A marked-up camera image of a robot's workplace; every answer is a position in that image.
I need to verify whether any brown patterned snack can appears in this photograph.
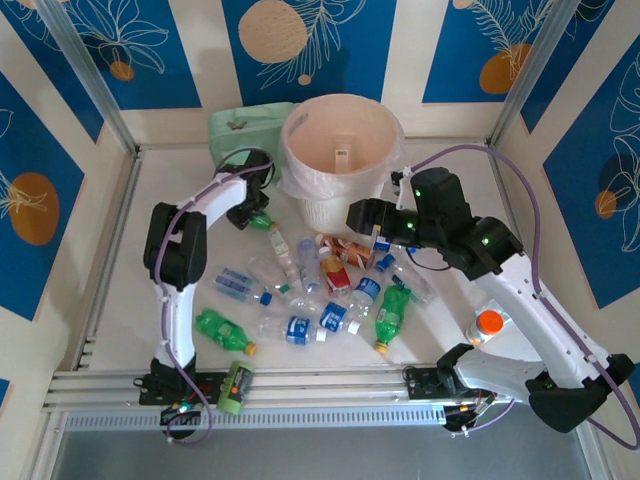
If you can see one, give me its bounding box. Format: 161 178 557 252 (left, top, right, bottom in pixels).
323 234 380 270

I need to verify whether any slim clear bottle white label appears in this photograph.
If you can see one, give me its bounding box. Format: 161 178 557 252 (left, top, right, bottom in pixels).
267 222 297 287

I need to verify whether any crushed clear bottle green cap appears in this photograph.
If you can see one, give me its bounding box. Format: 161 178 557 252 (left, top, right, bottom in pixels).
247 254 293 295

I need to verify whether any clear bottle pale blue label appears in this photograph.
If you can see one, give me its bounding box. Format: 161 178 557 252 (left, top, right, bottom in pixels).
297 237 323 296

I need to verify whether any long clear bottle blue cap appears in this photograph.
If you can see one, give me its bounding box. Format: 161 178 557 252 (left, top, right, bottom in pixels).
375 253 437 307

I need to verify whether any green bottle yellow cap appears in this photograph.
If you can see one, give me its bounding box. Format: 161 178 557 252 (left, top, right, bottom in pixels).
193 308 259 357
373 283 414 354

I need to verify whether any blue label bottle white cap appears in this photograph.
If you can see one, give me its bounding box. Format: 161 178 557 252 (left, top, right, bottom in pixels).
315 299 362 337
257 313 329 349

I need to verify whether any clear crushed plastic bottle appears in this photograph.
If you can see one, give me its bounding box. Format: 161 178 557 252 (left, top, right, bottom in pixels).
279 292 326 317

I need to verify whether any cream plastic bin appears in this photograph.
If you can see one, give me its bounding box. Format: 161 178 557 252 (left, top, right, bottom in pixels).
279 93 404 236

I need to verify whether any mint green zip pouch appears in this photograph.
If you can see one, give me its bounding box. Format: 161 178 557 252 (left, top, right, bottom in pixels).
208 102 297 171

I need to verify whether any orange capped bottle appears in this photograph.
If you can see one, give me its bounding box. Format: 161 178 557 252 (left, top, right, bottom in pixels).
464 308 506 347

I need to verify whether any green can black label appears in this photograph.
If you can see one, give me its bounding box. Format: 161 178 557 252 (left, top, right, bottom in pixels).
215 360 255 415

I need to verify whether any left base wiring connector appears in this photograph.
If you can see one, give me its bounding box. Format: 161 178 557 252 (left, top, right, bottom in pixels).
158 397 206 426

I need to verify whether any base wiring connector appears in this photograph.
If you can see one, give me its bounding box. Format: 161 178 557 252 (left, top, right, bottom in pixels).
442 382 504 436
158 397 206 426

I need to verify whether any right base wiring connector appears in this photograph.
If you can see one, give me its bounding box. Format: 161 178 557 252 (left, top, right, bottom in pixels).
442 382 504 436

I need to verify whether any grey metal panel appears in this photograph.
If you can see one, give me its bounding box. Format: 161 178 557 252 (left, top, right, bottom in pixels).
49 427 594 480

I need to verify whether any right black camera cable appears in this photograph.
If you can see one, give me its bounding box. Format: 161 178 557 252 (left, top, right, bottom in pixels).
403 245 454 273

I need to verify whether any aluminium side rail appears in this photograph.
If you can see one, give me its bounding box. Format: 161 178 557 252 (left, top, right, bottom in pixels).
487 142 544 301
72 147 146 374

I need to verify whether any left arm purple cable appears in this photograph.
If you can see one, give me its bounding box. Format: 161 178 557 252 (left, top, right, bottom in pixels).
148 148 276 447

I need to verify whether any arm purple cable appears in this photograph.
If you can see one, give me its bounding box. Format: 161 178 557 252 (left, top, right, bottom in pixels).
402 143 640 451
148 148 276 447

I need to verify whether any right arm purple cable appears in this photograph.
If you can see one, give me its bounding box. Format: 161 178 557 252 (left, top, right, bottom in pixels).
402 143 640 451

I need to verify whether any aluminium frame post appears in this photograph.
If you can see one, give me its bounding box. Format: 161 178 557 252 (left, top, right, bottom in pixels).
488 0 570 147
37 0 140 155

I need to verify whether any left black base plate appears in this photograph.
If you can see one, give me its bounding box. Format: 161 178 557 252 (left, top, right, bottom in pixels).
137 370 251 407

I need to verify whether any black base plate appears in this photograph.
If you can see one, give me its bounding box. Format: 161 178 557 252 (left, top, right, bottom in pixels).
404 367 496 401
137 370 251 407

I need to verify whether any aluminium mounting rail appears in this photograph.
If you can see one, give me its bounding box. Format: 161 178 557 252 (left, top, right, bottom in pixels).
42 364 536 414

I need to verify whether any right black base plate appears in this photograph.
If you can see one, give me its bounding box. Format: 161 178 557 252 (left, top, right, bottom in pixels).
404 367 496 401

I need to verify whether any grey slotted cable duct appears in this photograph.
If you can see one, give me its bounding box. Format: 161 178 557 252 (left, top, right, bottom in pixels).
62 404 449 432

